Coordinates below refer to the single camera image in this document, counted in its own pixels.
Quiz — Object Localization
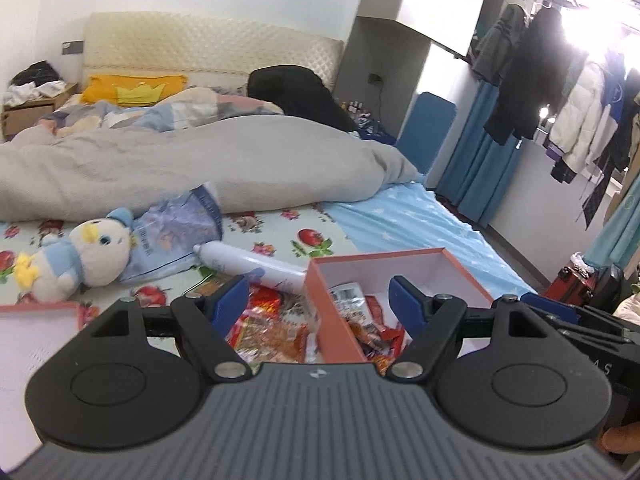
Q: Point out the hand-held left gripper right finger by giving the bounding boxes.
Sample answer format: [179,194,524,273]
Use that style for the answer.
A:
[385,276,548,380]

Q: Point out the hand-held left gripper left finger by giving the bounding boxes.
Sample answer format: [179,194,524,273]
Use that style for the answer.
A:
[89,275,253,382]

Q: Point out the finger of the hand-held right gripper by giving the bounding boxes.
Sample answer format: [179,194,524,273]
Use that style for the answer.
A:
[550,326,632,347]
[521,292,623,333]

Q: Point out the red snack packet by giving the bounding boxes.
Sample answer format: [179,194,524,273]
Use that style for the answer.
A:
[227,285,286,346]

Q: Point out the red snack packets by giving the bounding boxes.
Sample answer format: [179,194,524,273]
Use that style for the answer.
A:
[345,295,407,364]

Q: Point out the white barcode snack packet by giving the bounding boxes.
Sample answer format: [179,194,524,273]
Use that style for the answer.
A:
[327,282,363,312]

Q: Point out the orange snack packet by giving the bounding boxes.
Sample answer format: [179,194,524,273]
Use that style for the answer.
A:
[235,322,308,364]

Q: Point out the pink-edged cardboard box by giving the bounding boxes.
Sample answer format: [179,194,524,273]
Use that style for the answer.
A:
[305,247,493,364]

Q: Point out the person's right hand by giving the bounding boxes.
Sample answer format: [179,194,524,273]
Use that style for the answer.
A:
[601,422,640,453]

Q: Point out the red suitcase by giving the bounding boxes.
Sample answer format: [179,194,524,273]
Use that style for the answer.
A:
[542,265,608,302]

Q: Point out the white cylindrical bottle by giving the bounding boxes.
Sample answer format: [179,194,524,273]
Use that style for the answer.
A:
[192,241,311,295]

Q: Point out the fruit print mat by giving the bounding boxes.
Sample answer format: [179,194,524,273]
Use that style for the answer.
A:
[0,205,361,366]

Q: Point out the blue star bed sheet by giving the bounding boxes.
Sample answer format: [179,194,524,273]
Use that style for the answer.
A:
[322,182,536,301]

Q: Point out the translucent blue plastic bag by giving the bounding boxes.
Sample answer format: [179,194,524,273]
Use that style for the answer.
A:
[120,184,223,283]

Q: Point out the teal hanging cloth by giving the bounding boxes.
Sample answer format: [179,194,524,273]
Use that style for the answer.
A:
[582,170,640,268]

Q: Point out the white duck plush toy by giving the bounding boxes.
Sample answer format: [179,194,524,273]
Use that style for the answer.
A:
[12,208,136,303]

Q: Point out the grey duvet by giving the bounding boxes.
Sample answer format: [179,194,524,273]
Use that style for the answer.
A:
[0,115,423,223]

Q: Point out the blue curtain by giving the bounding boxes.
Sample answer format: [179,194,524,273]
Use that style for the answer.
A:
[437,80,523,228]

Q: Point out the blue covered chair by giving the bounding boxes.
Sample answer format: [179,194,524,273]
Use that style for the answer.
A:
[397,91,457,176]

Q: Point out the group of small bottles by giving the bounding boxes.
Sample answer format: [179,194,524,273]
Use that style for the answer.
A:
[340,100,396,141]

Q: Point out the white hanging jacket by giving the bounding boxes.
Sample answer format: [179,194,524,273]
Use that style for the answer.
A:
[547,55,628,171]

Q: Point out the patchwork quilt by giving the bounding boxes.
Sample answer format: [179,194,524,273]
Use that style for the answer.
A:
[40,86,283,136]

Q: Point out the pink-edged box lid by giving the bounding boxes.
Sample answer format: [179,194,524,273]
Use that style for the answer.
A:
[0,302,83,446]

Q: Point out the black clothing heap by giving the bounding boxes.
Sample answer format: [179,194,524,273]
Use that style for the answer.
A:
[247,65,371,133]

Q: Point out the black hanging coat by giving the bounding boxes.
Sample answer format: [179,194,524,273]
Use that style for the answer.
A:
[484,7,588,143]

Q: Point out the yellow pillow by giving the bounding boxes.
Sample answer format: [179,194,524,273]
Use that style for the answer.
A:
[80,75,188,107]

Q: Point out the cream padded headboard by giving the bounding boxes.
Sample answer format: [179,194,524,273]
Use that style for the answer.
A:
[81,11,345,106]

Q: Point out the grey hanging jacket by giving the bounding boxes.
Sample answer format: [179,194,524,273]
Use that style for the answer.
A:
[472,4,528,86]

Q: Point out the wooden nightstand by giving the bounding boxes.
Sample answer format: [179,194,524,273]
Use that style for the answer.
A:
[0,82,78,141]

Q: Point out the grey wall cabinet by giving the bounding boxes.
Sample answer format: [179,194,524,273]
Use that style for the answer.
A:
[332,0,496,141]

